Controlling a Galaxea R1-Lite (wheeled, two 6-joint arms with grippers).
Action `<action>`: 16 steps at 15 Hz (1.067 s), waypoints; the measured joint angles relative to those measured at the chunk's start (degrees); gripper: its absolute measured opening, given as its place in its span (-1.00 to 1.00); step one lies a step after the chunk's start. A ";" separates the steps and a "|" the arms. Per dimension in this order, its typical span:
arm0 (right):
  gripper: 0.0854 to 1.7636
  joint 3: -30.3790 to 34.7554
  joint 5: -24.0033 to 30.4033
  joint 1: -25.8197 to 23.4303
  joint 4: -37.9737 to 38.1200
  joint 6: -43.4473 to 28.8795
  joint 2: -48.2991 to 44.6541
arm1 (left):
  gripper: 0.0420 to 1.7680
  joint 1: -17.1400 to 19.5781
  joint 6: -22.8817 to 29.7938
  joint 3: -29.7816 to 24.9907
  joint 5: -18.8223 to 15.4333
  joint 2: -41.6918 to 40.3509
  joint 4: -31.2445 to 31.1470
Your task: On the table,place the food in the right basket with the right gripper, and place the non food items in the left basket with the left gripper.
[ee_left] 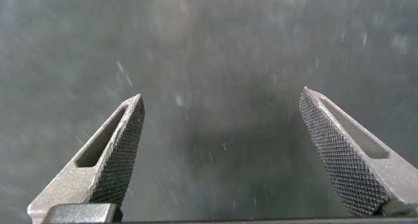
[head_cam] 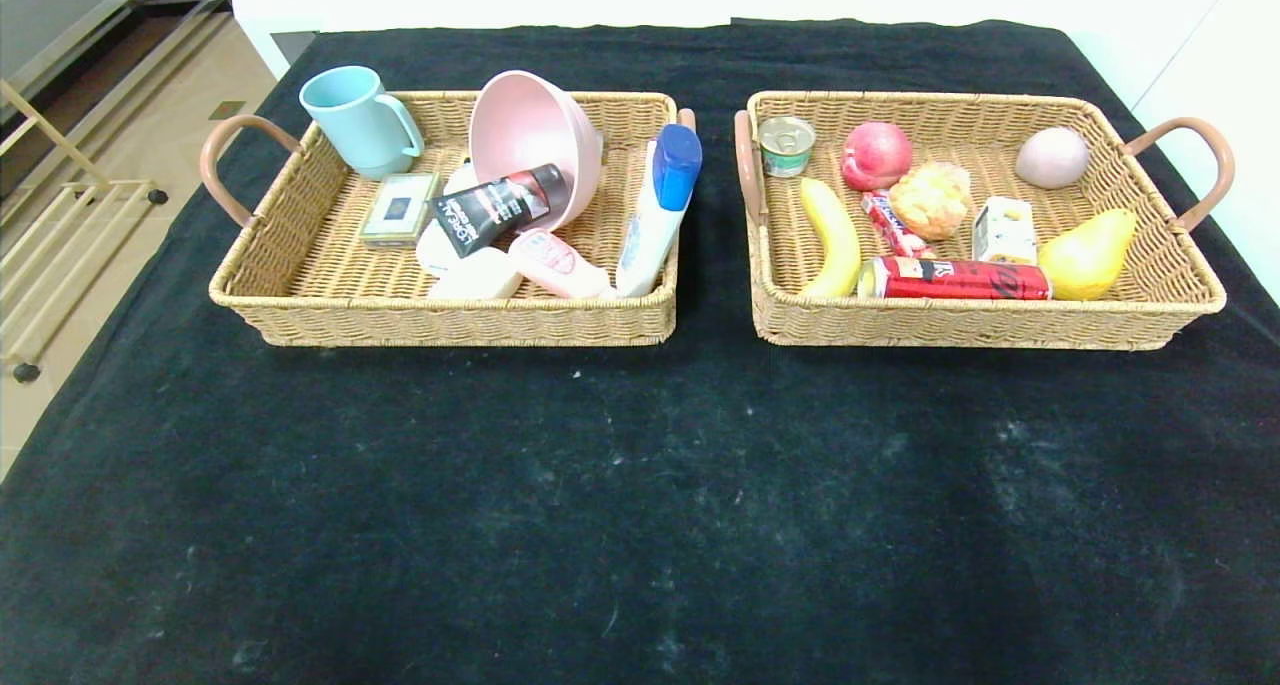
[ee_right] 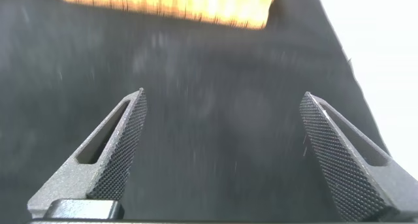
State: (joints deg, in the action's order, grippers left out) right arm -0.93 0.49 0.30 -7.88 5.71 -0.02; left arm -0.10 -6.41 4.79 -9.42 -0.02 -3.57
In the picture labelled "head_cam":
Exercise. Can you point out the white bottle with blue cap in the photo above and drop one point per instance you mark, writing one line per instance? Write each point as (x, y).
(650, 235)

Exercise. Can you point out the pink squeeze bottle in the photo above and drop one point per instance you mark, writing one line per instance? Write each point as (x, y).
(557, 264)

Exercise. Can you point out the black cosmetic tube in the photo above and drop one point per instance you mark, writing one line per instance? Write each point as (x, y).
(492, 212)

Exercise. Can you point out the red soda can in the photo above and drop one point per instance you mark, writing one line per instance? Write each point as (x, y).
(950, 279)

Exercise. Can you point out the small juice carton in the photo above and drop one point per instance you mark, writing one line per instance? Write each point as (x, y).
(1005, 230)

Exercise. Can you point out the yellow pear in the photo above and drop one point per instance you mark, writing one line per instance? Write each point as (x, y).
(1085, 260)

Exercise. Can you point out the woven wicker basket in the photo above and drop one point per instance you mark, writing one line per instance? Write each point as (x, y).
(1080, 165)
(330, 265)

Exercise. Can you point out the black table cloth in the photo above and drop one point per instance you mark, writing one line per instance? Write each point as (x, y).
(650, 485)

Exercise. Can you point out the white rectangular block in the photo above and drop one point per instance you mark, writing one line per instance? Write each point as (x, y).
(475, 278)

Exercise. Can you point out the yellow banana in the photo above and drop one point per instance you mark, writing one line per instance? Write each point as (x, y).
(838, 240)

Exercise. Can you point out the white plastic bottle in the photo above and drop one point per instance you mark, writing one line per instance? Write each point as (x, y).
(430, 255)

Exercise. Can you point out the pink bowl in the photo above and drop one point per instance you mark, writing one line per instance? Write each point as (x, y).
(530, 127)

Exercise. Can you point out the small tin can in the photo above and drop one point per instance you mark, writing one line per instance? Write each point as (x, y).
(787, 150)

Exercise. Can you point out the small green card box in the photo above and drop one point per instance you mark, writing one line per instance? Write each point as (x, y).
(398, 210)

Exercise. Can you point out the red candy wrapper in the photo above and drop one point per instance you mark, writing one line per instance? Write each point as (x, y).
(893, 227)

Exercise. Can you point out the red apple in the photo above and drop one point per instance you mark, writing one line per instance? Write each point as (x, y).
(877, 157)

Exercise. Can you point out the yellow bread bun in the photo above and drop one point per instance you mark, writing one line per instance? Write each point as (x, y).
(930, 203)

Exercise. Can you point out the light blue mug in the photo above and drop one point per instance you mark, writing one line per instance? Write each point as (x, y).
(355, 125)

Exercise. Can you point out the pale pink egg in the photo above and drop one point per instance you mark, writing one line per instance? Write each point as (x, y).
(1050, 158)

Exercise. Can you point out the pale wooden rack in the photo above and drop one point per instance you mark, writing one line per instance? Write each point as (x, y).
(110, 184)

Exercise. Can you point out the grey metal shelf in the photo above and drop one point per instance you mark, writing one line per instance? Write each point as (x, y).
(40, 5)

